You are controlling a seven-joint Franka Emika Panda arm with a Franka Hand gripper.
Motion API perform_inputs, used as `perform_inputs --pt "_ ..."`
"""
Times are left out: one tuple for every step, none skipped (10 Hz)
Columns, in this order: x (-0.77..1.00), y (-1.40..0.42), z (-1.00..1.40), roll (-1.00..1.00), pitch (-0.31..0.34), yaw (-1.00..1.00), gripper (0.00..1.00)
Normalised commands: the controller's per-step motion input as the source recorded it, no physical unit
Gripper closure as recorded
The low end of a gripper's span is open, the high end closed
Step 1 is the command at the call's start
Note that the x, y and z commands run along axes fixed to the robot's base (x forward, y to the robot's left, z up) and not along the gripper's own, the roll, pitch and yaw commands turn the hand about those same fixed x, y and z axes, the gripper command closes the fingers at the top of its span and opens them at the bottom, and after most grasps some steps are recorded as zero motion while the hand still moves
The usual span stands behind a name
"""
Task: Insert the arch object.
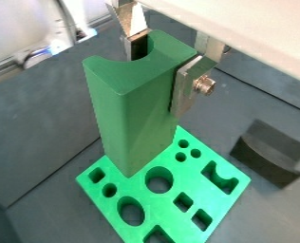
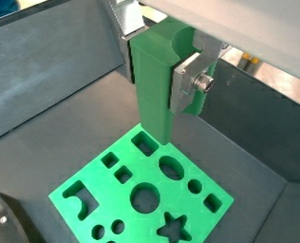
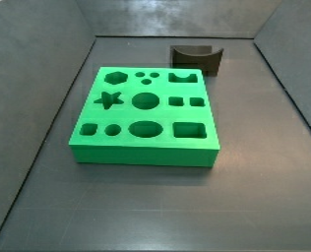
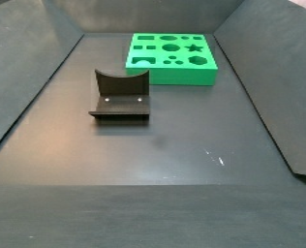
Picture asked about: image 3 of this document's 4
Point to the green shape sorter block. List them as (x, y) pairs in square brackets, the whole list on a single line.
[(147, 116)]

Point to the black arch block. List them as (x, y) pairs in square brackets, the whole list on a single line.
[(196, 57)]

